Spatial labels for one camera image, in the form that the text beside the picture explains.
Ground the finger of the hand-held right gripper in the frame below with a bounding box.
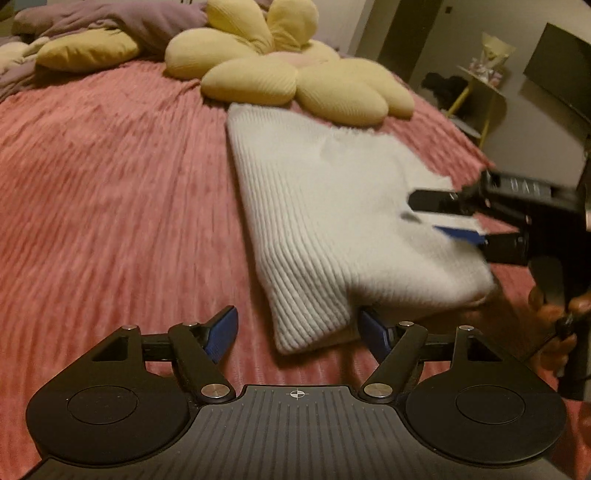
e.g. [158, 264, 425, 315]
[434, 224, 489, 247]
[409, 187, 484, 217]

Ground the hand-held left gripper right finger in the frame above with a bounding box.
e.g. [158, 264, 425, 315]
[358, 308, 518, 402]

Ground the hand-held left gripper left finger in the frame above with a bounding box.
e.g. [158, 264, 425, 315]
[69, 305, 239, 402]

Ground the white ribbed knit sweater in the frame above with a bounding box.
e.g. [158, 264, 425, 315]
[225, 104, 498, 355]

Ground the person's right hand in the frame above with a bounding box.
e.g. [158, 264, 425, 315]
[527, 286, 591, 371]

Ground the yellow-legged side table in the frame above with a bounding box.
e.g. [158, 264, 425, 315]
[444, 65, 507, 149]

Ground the black bag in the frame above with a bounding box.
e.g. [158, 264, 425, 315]
[421, 71, 468, 110]

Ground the black television screen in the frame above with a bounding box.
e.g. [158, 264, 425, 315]
[524, 22, 591, 131]

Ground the wrapped flower bouquet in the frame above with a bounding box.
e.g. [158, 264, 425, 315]
[468, 31, 516, 87]

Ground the pink ribbed blanket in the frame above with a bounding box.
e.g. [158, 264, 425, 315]
[0, 60, 591, 462]

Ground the yellow flower-shaped pillow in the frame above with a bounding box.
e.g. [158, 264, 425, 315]
[165, 0, 415, 126]

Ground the small yellow leaf pillow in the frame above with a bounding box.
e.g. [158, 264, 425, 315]
[36, 33, 141, 73]

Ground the purple duvet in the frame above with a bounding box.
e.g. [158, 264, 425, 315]
[0, 0, 209, 102]

